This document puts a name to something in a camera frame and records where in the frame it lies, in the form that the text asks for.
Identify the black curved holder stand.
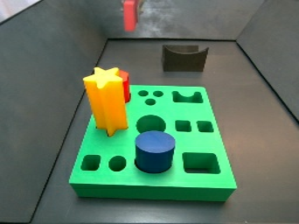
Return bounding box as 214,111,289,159
163,45,210,72

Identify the red double-square block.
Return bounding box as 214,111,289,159
123,0,138,32

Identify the blue cylinder peg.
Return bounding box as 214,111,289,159
135,130,175,173

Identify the green shape-sorter board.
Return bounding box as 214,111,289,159
70,85,238,201

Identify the yellow star prism peg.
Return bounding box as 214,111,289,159
83,67,129,137

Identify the red hexagonal peg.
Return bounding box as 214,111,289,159
119,70,131,102

